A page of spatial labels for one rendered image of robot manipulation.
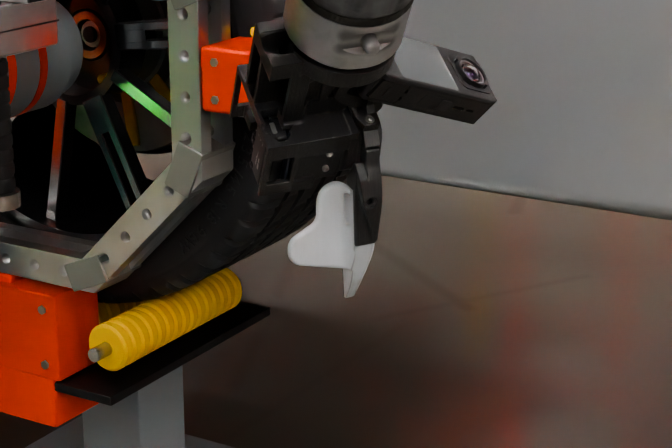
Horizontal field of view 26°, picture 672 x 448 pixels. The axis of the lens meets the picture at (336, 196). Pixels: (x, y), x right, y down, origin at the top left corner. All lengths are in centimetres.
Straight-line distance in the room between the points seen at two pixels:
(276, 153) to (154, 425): 109
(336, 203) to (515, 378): 198
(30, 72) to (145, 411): 53
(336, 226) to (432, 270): 254
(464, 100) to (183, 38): 63
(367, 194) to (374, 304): 235
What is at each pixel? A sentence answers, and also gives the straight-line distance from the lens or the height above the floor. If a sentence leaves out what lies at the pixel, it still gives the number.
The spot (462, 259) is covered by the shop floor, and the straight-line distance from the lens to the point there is 360.
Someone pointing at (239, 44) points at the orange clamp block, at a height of 88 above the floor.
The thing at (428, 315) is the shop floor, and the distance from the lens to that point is 324.
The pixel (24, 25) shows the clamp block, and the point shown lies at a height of 93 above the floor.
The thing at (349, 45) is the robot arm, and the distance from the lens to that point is 86.
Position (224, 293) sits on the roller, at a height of 52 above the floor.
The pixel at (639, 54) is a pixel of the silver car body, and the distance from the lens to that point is 141.
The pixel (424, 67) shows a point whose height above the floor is 98.
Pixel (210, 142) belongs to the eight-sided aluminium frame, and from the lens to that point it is 157.
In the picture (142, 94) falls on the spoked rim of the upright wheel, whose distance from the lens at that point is 173.
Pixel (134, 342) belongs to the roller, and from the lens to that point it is 173.
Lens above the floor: 117
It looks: 16 degrees down
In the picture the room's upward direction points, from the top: straight up
